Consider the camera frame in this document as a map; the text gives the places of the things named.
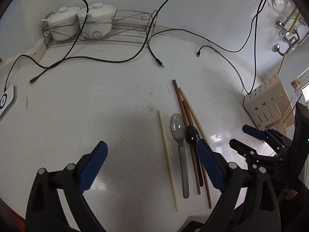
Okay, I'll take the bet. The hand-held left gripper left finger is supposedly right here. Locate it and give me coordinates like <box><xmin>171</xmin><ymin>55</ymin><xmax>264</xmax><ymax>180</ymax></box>
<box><xmin>25</xmin><ymin>141</ymin><xmax>108</xmax><ymax>232</ymax></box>

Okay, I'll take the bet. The metal wire rack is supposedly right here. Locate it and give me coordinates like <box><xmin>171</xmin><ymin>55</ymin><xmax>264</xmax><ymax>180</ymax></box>
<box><xmin>42</xmin><ymin>9</ymin><xmax>159</xmax><ymax>49</ymax></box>

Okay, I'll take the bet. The corrugated hose with flange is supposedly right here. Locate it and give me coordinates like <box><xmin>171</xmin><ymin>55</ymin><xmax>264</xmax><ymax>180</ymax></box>
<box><xmin>273</xmin><ymin>43</ymin><xmax>295</xmax><ymax>56</ymax></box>

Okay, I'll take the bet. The yellow flexible hose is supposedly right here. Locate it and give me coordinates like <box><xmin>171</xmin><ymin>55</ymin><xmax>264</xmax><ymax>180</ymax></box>
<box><xmin>288</xmin><ymin>8</ymin><xmax>303</xmax><ymax>34</ymax></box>

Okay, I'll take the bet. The beige plastic utensil holder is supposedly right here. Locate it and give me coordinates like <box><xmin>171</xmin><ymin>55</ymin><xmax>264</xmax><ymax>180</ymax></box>
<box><xmin>243</xmin><ymin>73</ymin><xmax>303</xmax><ymax>136</ymax></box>

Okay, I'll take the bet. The person's right hand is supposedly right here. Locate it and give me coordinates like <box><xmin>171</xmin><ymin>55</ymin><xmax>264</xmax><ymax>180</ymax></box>
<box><xmin>285</xmin><ymin>188</ymin><xmax>299</xmax><ymax>200</ymax></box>

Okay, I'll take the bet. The white ceramic lidded pot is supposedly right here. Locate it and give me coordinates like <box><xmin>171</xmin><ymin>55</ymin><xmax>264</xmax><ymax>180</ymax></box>
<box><xmin>48</xmin><ymin>6</ymin><xmax>81</xmax><ymax>41</ymax></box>
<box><xmin>77</xmin><ymin>3</ymin><xmax>117</xmax><ymax>40</ymax></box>

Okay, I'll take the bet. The pale wooden chopstick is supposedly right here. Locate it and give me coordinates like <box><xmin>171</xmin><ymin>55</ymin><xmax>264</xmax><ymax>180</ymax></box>
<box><xmin>158</xmin><ymin>110</ymin><xmax>179</xmax><ymax>212</ymax></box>

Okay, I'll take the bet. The white window frame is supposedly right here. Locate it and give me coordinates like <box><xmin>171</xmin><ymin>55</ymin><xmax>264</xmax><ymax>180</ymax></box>
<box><xmin>291</xmin><ymin>77</ymin><xmax>309</xmax><ymax>107</ymax></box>

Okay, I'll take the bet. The black spoon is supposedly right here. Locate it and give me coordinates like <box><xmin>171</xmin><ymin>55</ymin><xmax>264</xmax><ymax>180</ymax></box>
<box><xmin>186</xmin><ymin>125</ymin><xmax>204</xmax><ymax>188</ymax></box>

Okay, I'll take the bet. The metal spoon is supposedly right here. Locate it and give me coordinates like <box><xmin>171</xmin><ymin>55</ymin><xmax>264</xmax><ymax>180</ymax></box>
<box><xmin>170</xmin><ymin>113</ymin><xmax>190</xmax><ymax>199</ymax></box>

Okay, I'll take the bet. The dark brown chopstick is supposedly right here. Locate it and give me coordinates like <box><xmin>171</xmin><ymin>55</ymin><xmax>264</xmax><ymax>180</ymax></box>
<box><xmin>183</xmin><ymin>100</ymin><xmax>201</xmax><ymax>195</ymax></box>
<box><xmin>172</xmin><ymin>79</ymin><xmax>212</xmax><ymax>209</ymax></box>

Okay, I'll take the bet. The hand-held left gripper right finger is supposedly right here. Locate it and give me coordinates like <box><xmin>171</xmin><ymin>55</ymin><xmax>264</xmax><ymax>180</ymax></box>
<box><xmin>196</xmin><ymin>140</ymin><xmax>282</xmax><ymax>232</ymax></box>

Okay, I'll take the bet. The white rectangular device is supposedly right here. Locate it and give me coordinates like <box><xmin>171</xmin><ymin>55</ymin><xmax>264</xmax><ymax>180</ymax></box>
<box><xmin>0</xmin><ymin>85</ymin><xmax>18</xmax><ymax>122</ymax></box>

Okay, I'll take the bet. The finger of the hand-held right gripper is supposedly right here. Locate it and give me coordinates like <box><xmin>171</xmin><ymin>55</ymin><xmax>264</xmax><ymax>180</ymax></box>
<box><xmin>242</xmin><ymin>124</ymin><xmax>293</xmax><ymax>151</ymax></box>
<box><xmin>229</xmin><ymin>138</ymin><xmax>284</xmax><ymax>171</ymax></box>

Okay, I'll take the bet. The black charging cable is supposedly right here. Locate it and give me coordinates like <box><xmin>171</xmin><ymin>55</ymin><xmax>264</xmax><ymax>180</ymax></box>
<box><xmin>196</xmin><ymin>0</ymin><xmax>274</xmax><ymax>95</ymax></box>
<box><xmin>146</xmin><ymin>0</ymin><xmax>218</xmax><ymax>68</ymax></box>
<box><xmin>29</xmin><ymin>0</ymin><xmax>119</xmax><ymax>85</ymax></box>
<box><xmin>4</xmin><ymin>0</ymin><xmax>274</xmax><ymax>90</ymax></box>

